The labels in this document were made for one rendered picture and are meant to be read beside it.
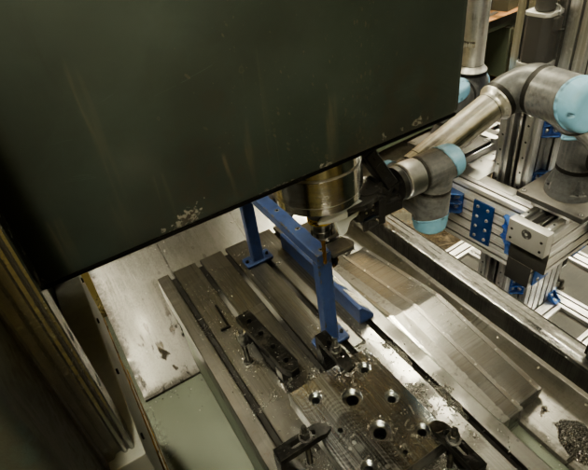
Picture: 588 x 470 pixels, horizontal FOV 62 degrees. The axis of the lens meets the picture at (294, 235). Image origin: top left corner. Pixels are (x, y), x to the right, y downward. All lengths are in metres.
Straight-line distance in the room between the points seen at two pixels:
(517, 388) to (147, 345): 1.19
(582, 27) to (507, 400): 1.11
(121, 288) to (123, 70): 1.44
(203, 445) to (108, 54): 1.28
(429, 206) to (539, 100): 0.36
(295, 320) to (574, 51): 1.19
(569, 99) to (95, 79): 0.96
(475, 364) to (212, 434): 0.82
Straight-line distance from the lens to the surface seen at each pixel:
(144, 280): 1.92
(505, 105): 1.28
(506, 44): 4.44
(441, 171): 1.02
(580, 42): 1.79
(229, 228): 2.00
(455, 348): 1.61
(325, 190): 0.78
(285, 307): 1.50
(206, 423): 1.65
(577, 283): 2.72
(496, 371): 1.62
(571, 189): 1.71
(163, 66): 0.55
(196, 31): 0.55
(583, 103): 1.22
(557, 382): 1.69
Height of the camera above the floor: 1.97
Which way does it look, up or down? 37 degrees down
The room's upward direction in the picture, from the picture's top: 8 degrees counter-clockwise
